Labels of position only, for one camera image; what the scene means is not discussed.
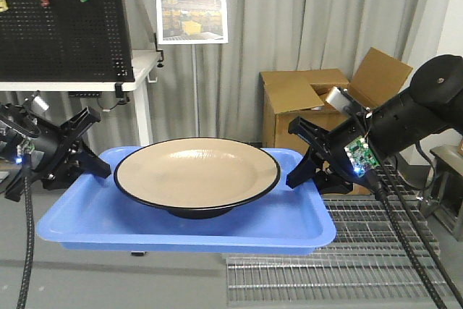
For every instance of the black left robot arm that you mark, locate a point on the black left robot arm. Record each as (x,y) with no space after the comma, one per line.
(17,122)

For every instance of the black perforated pegboard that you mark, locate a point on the black perforated pegboard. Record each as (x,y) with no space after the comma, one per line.
(68,41)

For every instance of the yellow peg clip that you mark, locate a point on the yellow peg clip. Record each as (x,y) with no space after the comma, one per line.
(4,6)

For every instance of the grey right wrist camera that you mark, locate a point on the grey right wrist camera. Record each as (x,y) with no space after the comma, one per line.
(340,99)

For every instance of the green circuit board right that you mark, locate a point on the green circuit board right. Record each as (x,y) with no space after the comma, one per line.
(360,156)

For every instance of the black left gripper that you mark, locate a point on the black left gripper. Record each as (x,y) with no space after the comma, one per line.
(60,155)

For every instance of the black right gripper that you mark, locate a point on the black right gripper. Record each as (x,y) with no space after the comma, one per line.
(329,167)

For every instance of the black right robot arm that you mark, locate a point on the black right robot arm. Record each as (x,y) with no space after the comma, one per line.
(430,105)

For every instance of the grey curtain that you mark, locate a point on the grey curtain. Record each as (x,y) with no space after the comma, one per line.
(216,89)

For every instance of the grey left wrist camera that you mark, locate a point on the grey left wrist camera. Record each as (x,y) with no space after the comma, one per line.
(38,104)

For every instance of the green circuit board left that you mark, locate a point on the green circuit board left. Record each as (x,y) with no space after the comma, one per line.
(24,149)

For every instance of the printed photo sign on stand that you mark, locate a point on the printed photo sign on stand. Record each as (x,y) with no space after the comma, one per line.
(192,23)

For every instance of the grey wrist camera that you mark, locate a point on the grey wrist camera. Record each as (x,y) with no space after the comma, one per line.
(38,104)
(340,99)

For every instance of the beige plate with black rim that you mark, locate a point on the beige plate with black rim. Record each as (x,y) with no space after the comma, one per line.
(197,178)

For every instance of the green circuit board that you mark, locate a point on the green circuit board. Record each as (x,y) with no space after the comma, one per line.
(24,149)
(360,156)

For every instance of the open cardboard box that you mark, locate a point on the open cardboard box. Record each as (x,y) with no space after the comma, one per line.
(291,94)

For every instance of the blue plastic tray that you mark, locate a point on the blue plastic tray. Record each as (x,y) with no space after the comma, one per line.
(93,214)

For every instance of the white desk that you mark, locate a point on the white desk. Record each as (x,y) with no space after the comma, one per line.
(143,63)

